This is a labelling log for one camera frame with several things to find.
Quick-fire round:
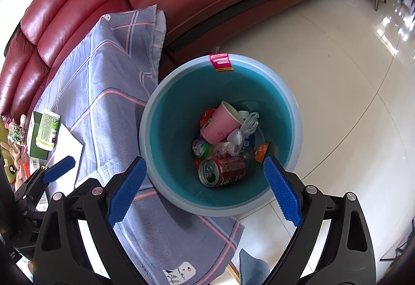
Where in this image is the clear plastic water bottle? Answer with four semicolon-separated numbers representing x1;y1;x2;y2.
240;138;260;169

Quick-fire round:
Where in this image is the white paper sheet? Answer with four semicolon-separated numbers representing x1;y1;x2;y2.
45;124;84;175

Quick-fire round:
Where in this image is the orange round packet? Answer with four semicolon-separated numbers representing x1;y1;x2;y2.
254;141;272;164

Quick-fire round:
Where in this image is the red orange snack bag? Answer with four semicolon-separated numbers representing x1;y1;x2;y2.
198;108;216;130

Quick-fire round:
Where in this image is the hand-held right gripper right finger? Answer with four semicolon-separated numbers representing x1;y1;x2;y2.
262;154;378;285

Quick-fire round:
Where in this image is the red soda can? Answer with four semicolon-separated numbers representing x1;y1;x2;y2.
198;157;248;188

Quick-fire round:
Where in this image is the teal plastic bin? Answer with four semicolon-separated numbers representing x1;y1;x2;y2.
139;53;303;218

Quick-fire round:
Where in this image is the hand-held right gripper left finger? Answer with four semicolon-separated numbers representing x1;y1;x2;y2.
32;156;148;285

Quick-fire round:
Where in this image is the pink paper cup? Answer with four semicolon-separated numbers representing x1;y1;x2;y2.
199;101;244;145

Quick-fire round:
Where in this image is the green round packet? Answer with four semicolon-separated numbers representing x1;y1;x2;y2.
192;138;211;158

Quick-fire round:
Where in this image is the green plush toy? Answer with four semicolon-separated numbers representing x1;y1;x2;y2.
0;141;20;184

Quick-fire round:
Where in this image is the white plastic bag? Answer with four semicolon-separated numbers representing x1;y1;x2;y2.
227;111;260;146

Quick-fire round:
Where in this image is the blue plaid tablecloth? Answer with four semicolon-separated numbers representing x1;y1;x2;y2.
32;6;244;285

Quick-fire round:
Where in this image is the blue-grey cloth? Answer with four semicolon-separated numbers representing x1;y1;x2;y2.
239;248;272;285

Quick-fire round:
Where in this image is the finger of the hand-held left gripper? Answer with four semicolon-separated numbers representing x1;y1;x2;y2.
15;156;76;203

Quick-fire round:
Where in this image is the clear plastic wrapper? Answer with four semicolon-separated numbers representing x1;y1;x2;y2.
212;140;242;159

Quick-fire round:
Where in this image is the green and white food box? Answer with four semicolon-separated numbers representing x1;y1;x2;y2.
27;111;62;161

